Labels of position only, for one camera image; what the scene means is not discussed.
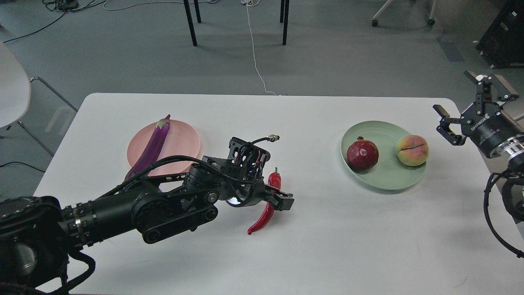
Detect white chair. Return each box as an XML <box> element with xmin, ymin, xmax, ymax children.
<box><xmin>0</xmin><ymin>43</ymin><xmax>77</xmax><ymax>157</ymax></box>

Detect yellow-pink peach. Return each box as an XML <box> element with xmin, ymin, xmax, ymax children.
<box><xmin>395</xmin><ymin>135</ymin><xmax>430</xmax><ymax>166</ymax></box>

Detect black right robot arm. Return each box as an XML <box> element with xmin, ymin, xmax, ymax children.
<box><xmin>434</xmin><ymin>71</ymin><xmax>524</xmax><ymax>258</ymax></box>

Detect white office chair base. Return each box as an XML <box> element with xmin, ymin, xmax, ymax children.
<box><xmin>369</xmin><ymin>0</ymin><xmax>440</xmax><ymax>28</ymax></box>

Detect white floor cable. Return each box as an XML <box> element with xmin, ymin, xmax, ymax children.
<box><xmin>241</xmin><ymin>0</ymin><xmax>277</xmax><ymax>96</ymax></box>

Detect red chili pepper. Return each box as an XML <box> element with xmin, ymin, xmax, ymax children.
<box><xmin>247</xmin><ymin>167</ymin><xmax>282</xmax><ymax>235</ymax></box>

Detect pink plate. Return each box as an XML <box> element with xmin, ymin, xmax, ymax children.
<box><xmin>127</xmin><ymin>119</ymin><xmax>201</xmax><ymax>176</ymax></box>

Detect dark red pomegranate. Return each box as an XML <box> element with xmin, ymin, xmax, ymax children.
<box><xmin>346</xmin><ymin>136</ymin><xmax>379</xmax><ymax>170</ymax></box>

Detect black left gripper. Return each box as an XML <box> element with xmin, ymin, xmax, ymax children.
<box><xmin>225</xmin><ymin>179</ymin><xmax>294</xmax><ymax>211</ymax></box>

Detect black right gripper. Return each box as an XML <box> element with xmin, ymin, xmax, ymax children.
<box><xmin>433</xmin><ymin>70</ymin><xmax>524</xmax><ymax>159</ymax></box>

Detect black floor cables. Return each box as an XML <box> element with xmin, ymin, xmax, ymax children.
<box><xmin>0</xmin><ymin>0</ymin><xmax>107</xmax><ymax>43</ymax></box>

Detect black table legs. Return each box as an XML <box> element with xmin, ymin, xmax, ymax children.
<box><xmin>182</xmin><ymin>0</ymin><xmax>290</xmax><ymax>47</ymax></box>

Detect purple eggplant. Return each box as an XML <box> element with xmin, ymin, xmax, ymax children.
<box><xmin>125</xmin><ymin>114</ymin><xmax>171</xmax><ymax>180</ymax></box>

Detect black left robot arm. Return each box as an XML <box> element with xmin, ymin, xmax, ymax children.
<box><xmin>0</xmin><ymin>137</ymin><xmax>294</xmax><ymax>295</ymax></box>

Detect black equipment case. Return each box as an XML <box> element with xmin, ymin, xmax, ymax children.
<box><xmin>476</xmin><ymin>0</ymin><xmax>524</xmax><ymax>68</ymax></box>

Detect green plate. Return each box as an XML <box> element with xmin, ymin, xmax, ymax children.
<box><xmin>340</xmin><ymin>120</ymin><xmax>426</xmax><ymax>191</ymax></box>

